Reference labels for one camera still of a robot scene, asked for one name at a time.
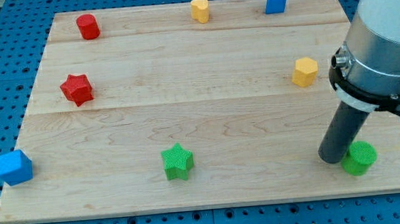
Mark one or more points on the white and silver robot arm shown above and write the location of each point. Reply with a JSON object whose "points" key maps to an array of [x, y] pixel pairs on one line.
{"points": [[365, 71]]}

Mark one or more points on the red cylinder block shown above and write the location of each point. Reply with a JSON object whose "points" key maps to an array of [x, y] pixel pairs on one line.
{"points": [[88, 27]]}

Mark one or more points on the yellow heart block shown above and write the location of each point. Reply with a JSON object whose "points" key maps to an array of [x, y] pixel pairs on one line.
{"points": [[200, 10]]}

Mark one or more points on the green cylinder block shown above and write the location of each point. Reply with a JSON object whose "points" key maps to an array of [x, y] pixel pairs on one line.
{"points": [[360, 156]]}

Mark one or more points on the yellow hexagon block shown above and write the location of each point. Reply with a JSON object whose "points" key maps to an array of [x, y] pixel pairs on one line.
{"points": [[305, 72]]}

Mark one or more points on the blue cube block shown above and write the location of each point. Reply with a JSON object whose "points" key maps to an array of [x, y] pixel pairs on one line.
{"points": [[15, 168]]}

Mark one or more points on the red star block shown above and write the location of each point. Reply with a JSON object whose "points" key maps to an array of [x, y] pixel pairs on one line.
{"points": [[77, 89]]}

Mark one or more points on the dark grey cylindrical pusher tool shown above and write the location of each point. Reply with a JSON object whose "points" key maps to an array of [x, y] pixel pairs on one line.
{"points": [[344, 127]]}

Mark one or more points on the green star block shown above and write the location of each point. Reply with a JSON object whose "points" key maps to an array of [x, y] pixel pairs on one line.
{"points": [[177, 162]]}

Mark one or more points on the light wooden board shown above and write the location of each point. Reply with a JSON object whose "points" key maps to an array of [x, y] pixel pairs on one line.
{"points": [[222, 90]]}

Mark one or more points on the blue triangular block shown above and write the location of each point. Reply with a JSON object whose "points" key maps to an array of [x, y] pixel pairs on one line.
{"points": [[275, 6]]}

